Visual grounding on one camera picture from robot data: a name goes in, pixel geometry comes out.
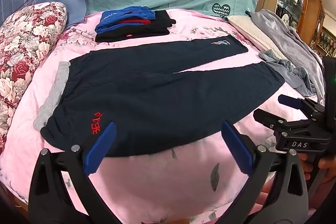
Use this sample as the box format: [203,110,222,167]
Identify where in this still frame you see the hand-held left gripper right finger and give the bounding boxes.
[221,121,309,224]

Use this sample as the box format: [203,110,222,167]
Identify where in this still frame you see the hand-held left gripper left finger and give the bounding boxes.
[28,121,117,224]

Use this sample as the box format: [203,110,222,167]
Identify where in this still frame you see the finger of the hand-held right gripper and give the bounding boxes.
[278,94,326,121]
[253,108,290,135]

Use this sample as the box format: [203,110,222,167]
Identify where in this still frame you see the navy blue pants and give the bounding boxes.
[33,35,286,158]

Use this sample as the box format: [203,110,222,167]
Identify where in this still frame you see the person's right hand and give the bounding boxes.
[299,153,336,185]

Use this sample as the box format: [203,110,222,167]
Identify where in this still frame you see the blue-grey crumpled cloth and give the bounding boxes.
[258,49,320,97]

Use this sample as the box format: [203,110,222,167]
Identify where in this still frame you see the grey blanket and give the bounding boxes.
[245,9,326,104]

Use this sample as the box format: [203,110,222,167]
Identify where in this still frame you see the pink floral bedsheet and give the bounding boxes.
[0,9,326,224]

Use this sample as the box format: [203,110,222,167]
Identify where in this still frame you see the white quilted pillow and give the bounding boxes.
[227,14,287,61]

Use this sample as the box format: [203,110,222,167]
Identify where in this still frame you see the red floral pillow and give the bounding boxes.
[0,1,68,135]

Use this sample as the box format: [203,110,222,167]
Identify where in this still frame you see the red folded garment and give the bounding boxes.
[118,18,152,27]

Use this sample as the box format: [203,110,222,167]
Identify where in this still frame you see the blue folded garment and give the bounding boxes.
[95,6,156,34]

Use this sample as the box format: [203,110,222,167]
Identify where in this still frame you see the stack of folded clothes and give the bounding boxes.
[95,10,176,43]

